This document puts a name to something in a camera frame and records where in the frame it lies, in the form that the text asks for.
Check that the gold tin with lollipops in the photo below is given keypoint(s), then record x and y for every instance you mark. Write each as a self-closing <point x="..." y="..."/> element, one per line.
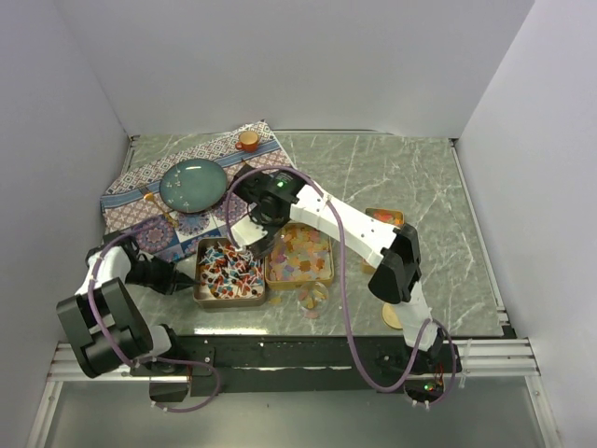
<point x="227" y="278"/>

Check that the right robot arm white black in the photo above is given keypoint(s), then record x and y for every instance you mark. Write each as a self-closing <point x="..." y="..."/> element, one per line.
<point x="278" y="195"/>

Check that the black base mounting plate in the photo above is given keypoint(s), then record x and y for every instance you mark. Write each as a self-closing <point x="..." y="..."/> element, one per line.
<point x="243" y="364"/>

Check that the gold tin with popsicle candies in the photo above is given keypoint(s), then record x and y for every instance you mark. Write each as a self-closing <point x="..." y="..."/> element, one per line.
<point x="301" y="255"/>

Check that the gold fork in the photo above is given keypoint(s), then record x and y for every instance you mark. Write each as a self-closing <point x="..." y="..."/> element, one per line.
<point x="149" y="197"/>

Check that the clear glass jar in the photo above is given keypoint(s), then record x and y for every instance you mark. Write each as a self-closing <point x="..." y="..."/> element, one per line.
<point x="313" y="299"/>

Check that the gold tin with gummy candies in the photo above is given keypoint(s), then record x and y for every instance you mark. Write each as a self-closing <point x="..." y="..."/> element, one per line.
<point x="389" y="216"/>

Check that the orange cup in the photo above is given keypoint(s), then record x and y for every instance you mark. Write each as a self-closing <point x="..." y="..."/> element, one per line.
<point x="248" y="141"/>

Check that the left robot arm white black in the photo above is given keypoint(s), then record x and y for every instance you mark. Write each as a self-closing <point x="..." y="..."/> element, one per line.
<point x="101" y="321"/>

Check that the aluminium rail frame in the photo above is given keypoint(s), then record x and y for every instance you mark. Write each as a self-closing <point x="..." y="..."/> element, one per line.
<point x="481" y="358"/>

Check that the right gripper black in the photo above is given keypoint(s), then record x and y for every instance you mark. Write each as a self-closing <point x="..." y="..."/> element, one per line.
<point x="255" y="216"/>

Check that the wooden jar lid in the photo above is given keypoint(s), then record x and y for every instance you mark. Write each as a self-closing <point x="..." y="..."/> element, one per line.
<point x="390" y="318"/>

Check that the patterned placemat cloth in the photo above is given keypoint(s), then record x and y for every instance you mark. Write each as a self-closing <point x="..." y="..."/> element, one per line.
<point x="124" y="209"/>

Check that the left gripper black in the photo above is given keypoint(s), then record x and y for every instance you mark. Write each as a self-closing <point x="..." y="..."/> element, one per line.
<point x="169" y="277"/>

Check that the teal ceramic plate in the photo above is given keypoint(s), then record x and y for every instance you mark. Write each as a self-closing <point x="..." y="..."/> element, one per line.
<point x="193" y="186"/>

